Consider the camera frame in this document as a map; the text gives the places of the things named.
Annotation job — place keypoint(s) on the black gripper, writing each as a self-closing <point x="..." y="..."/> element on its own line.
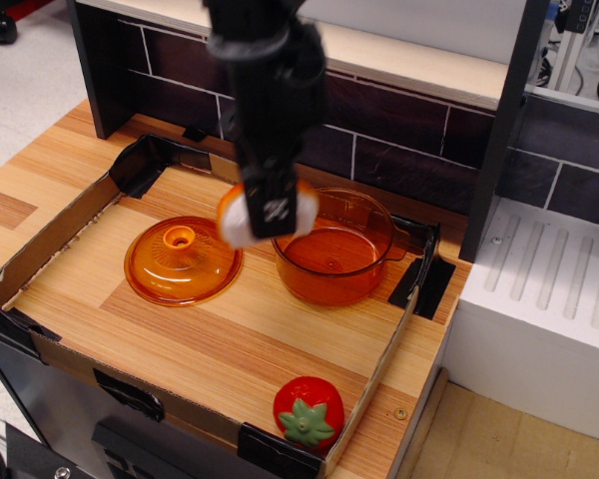
<point x="280" y="92"/>

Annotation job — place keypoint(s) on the white and orange toy sushi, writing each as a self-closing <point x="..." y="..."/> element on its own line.
<point x="233" y="217"/>

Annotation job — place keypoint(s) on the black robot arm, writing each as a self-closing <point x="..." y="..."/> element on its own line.
<point x="251" y="20"/>

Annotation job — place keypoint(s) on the orange transparent pot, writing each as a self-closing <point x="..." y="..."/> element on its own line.
<point x="343" y="258"/>

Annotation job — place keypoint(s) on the orange transparent pot lid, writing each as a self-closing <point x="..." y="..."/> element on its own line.
<point x="181" y="261"/>

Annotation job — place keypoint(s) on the cardboard fence with black tape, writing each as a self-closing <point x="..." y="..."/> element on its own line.
<point x="89" y="361"/>

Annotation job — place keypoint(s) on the red toy strawberry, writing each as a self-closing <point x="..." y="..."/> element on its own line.
<point x="309" y="412"/>

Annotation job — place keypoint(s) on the light wooden shelf board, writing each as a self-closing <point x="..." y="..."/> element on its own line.
<point x="395" y="63"/>

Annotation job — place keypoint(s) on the white dish drainer block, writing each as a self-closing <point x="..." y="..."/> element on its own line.
<point x="526" y="329"/>

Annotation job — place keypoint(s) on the black caster wheel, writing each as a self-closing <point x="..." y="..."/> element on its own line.
<point x="8" y="29"/>

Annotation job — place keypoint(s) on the dark grey left post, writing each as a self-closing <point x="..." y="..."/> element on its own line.
<point x="98" y="35"/>

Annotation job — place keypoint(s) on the dark grey post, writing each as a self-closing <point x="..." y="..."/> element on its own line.
<point x="98" y="35"/>
<point x="504" y="128"/>

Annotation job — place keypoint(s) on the dark grey right post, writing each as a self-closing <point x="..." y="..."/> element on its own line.
<point x="504" y="128"/>

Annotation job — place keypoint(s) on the aluminium frame with cables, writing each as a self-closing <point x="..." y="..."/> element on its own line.
<point x="566" y="63"/>

